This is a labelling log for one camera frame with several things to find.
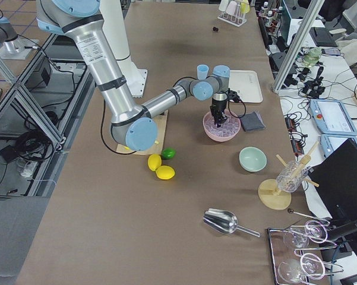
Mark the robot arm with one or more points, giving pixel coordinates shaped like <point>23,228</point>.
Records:
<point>83,22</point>

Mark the wooden cutting board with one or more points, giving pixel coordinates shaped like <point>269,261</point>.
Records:
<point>141,134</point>

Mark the grey folded cloth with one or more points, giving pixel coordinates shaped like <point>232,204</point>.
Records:
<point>252,122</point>

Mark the metal ice scoop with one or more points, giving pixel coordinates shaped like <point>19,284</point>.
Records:
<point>225,222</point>

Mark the pink bowl of ice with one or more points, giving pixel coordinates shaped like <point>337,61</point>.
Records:
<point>226,131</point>

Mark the green lime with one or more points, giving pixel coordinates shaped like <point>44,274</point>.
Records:
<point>168,153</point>

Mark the cream rabbit serving tray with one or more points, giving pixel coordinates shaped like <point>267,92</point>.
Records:
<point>247,85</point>

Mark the yellow lemon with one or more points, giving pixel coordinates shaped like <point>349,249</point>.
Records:
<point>154,162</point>
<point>165,172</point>

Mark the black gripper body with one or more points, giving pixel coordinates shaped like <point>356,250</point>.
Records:
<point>217,106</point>

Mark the yellow plastic cup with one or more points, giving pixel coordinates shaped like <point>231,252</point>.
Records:
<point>244,6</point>

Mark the aluminium frame post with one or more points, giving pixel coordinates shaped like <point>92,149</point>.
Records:
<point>296,44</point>

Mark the wooden cup tree stand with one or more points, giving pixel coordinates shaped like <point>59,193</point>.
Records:
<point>276,193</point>

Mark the wine glass on tray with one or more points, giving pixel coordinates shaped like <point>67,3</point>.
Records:
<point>299,237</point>

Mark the mint green bowl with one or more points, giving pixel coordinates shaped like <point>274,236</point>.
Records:
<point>252,159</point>

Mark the black glass tray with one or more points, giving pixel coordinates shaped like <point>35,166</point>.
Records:
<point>279,252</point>

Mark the clear glass on stand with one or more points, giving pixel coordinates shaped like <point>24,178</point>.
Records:
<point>290,178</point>

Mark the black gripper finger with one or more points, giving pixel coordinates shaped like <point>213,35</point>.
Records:
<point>219,121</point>

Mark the blue teach pendant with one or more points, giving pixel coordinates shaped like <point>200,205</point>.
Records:
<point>331,117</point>
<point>331,142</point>

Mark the white plastic cup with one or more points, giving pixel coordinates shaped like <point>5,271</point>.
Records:
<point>223,5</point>

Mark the white wire cup rack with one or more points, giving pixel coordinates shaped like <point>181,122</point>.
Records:
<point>237,20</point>

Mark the light blue plastic cup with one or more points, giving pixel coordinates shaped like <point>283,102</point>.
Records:
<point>202,71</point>

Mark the pink plastic cup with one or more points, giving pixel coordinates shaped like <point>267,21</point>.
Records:
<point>232,6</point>

